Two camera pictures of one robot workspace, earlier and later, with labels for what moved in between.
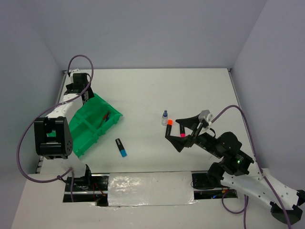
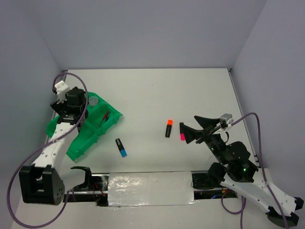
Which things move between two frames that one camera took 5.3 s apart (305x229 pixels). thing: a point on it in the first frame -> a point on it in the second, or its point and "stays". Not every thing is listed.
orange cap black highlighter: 168,128 stays
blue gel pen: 107,116 stays
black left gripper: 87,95 -> 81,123
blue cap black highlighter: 122,150 stays
